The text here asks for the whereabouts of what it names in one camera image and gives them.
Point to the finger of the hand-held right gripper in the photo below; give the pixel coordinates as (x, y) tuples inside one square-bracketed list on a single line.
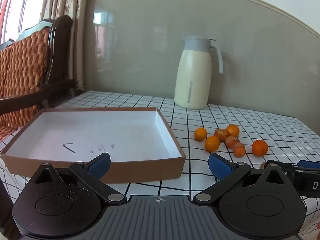
[(287, 168), (310, 163)]

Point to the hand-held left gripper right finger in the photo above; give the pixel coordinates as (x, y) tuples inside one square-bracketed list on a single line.
[(219, 166)]

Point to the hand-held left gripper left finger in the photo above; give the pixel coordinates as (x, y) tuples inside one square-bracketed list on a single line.
[(99, 165)]

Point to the round orange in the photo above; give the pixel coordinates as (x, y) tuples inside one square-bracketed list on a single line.
[(200, 133), (233, 130), (212, 143), (259, 147)]

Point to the peeled orange piece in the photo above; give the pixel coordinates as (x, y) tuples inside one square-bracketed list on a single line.
[(240, 150)]

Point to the brown cardboard box tray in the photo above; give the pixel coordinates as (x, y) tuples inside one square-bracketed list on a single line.
[(100, 130)]

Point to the carrot piece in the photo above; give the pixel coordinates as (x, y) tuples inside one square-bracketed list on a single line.
[(231, 142)]

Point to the mottled brown orange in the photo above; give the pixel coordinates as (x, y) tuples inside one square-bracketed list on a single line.
[(219, 135)]

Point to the white black checked tablecloth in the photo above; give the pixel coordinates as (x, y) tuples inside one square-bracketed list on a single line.
[(250, 120)]

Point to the cream thermos jug grey lid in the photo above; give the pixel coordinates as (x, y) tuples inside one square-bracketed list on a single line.
[(192, 80)]

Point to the orange woven sofa cushion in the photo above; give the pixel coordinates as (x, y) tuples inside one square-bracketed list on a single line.
[(22, 67)]

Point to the beige patterned curtain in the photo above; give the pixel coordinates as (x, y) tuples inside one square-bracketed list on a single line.
[(67, 17)]

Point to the red framed window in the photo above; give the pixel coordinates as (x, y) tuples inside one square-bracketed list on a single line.
[(15, 5)]

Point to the dark wooden sofa frame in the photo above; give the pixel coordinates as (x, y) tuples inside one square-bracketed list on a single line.
[(58, 55)]

